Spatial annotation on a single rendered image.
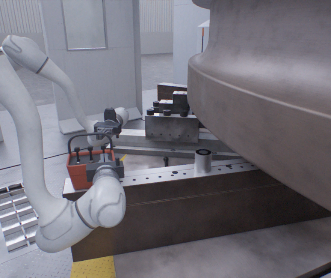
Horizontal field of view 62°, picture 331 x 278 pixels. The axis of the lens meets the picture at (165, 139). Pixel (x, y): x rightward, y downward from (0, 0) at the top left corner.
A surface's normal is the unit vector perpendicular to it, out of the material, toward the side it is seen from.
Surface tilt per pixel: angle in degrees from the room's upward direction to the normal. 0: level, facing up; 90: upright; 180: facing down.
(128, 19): 90
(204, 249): 0
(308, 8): 90
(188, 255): 0
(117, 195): 34
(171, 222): 90
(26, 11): 90
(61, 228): 78
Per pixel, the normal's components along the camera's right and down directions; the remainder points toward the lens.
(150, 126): -0.15, 0.36
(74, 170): 0.24, 0.47
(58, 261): 0.00, -0.93
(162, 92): -0.52, 0.32
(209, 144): -0.15, 0.05
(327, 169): -0.88, 0.17
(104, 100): 0.59, 0.29
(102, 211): 0.11, 0.07
